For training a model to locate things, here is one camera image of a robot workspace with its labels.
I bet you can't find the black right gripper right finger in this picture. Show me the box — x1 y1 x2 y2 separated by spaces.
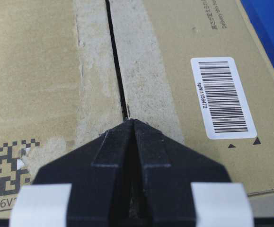
133 120 254 227

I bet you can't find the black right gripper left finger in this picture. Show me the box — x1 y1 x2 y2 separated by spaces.
9 120 133 227

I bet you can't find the white barcode label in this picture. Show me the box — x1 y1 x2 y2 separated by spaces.
190 57 257 140

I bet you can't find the brown cardboard box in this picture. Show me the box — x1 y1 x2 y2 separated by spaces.
0 0 274 218

